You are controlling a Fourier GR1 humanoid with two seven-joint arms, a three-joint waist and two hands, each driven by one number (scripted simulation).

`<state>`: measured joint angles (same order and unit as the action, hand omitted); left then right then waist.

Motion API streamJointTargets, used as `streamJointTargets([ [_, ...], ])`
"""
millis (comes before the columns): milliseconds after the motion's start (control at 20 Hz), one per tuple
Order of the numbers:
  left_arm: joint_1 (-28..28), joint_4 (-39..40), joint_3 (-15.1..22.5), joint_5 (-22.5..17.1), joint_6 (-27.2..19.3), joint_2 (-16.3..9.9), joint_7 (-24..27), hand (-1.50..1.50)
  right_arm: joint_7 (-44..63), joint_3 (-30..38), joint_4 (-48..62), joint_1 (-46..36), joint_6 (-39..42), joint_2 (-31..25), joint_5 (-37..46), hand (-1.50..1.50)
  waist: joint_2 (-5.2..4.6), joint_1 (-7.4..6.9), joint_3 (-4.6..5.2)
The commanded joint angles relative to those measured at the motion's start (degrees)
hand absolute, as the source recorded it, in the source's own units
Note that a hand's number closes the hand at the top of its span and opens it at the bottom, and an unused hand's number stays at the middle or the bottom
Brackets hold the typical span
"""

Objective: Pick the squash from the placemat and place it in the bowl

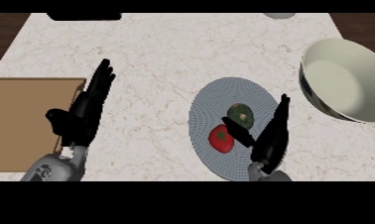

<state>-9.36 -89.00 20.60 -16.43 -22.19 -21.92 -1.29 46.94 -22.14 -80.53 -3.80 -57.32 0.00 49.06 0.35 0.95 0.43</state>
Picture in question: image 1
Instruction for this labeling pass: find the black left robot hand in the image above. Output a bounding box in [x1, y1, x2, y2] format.
[45, 57, 117, 148]

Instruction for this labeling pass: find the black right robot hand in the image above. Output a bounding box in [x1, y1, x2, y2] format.
[222, 93, 292, 175]

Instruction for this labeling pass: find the green round squash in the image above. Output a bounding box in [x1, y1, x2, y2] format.
[227, 102, 258, 131]

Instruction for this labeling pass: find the round grey woven placemat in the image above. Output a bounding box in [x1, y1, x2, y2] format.
[188, 76, 284, 181]

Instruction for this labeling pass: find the large cream bowl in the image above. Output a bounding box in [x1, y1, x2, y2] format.
[297, 38, 375, 125]

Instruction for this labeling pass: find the red tomato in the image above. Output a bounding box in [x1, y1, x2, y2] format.
[209, 124, 238, 155]

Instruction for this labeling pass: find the brown wooden cutting board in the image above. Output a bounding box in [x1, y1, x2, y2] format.
[0, 77, 89, 173]

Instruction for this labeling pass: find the black appliance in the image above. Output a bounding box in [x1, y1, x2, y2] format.
[46, 13, 123, 22]

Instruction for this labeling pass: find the grey round object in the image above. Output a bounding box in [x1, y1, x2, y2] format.
[263, 13, 297, 20]

